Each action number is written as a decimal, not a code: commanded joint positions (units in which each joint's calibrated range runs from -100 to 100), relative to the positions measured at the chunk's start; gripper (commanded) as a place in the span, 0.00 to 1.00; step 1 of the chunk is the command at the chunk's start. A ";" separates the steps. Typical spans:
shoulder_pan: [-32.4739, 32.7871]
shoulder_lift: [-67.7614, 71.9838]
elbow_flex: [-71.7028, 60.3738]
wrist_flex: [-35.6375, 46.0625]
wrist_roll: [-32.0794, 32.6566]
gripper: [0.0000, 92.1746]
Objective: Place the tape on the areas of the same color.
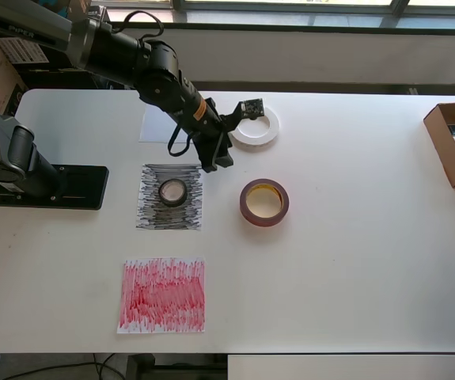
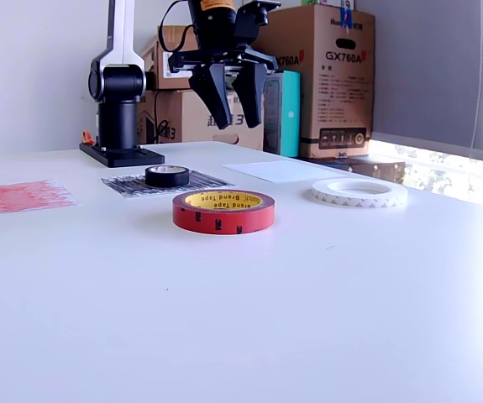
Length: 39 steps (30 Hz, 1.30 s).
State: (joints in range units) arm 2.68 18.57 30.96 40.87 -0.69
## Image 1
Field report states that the white tape roll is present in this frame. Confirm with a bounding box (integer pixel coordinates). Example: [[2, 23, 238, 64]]
[[229, 103, 281, 152]]

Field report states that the slim black carton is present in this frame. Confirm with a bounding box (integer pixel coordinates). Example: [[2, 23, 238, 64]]
[[88, 6, 112, 25]]

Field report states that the wrist camera board on bracket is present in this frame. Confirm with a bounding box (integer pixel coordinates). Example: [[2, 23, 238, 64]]
[[221, 97, 266, 135]]

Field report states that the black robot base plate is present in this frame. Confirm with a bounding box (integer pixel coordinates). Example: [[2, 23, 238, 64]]
[[0, 165, 109, 211]]

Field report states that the wide black carton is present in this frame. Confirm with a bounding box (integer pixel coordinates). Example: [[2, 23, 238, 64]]
[[13, 63, 93, 90]]

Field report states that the black tape roll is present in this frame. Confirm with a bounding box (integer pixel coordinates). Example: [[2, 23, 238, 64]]
[[158, 178, 188, 208]]

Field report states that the black floor cable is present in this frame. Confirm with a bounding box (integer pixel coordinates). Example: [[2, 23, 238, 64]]
[[92, 351, 127, 380]]

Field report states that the red tape roll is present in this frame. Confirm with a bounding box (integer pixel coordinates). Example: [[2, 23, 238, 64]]
[[239, 177, 290, 228]]

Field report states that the blank white paper sheet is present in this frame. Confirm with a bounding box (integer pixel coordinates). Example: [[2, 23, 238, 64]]
[[138, 104, 196, 144]]

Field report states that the black scribbled paper sheet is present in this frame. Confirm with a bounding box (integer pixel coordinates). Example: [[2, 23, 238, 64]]
[[135, 162, 204, 232]]

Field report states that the grey window frame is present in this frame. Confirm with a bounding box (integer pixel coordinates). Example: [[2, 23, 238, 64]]
[[171, 0, 455, 31]]

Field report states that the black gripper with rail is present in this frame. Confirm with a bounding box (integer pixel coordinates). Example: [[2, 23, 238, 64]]
[[194, 126, 235, 174]]

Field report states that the white cabinet panel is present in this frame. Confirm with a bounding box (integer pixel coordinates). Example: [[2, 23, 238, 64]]
[[226, 354, 455, 380]]

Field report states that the red scribbled paper sheet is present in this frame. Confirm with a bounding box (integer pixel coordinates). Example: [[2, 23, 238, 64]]
[[116, 256, 207, 335]]

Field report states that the open brown cardboard tray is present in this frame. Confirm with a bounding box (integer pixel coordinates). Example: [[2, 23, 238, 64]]
[[423, 101, 455, 189]]

